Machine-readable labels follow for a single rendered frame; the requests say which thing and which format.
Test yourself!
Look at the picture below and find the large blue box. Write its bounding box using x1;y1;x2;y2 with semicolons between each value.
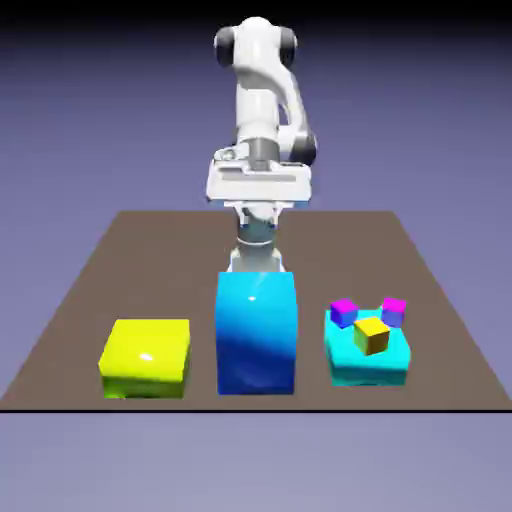
214;271;300;397

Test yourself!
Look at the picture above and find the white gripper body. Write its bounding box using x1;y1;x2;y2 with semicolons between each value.
205;158;313;210

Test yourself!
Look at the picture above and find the small yellow cube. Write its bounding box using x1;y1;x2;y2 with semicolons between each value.
352;315;392;357

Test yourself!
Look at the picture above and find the large cyan box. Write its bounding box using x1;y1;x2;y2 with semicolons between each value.
323;306;413;388

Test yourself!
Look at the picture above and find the large yellow box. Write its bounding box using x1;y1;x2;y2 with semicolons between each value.
97;318;192;400

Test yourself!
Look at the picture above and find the small magenta cube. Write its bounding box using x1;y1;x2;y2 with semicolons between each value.
380;296;408;330
329;297;360;330

